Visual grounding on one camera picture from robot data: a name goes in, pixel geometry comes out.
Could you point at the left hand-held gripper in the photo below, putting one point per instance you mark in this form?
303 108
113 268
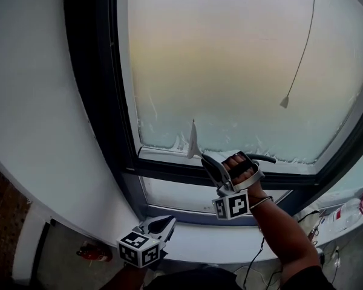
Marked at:
139 252

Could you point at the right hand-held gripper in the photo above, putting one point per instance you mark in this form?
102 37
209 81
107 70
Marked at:
237 204

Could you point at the white squeegee with red blade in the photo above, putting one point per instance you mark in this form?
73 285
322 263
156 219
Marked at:
194 140

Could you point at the frosted window glass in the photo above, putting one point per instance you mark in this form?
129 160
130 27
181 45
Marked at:
230 56

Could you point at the person's left forearm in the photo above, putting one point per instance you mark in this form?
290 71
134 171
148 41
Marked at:
124 278

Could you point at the person's right forearm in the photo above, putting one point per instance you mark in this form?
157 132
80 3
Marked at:
281 231

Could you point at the person's right hand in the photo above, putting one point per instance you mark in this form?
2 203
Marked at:
230 162

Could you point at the clear window pane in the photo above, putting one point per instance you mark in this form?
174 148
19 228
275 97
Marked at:
175 192

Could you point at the white windowsill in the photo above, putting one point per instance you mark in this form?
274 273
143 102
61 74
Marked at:
217 240

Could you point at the person's black shirt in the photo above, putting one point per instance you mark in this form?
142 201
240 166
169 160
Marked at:
199 281

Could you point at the red fire extinguisher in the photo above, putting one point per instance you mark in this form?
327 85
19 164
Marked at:
93 252

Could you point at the wide frosted window pane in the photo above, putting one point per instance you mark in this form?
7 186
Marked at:
351 180

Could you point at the clear plastic bottle red label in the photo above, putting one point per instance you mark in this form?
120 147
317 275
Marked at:
345 214

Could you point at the grey framed window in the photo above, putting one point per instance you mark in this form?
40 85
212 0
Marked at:
103 86

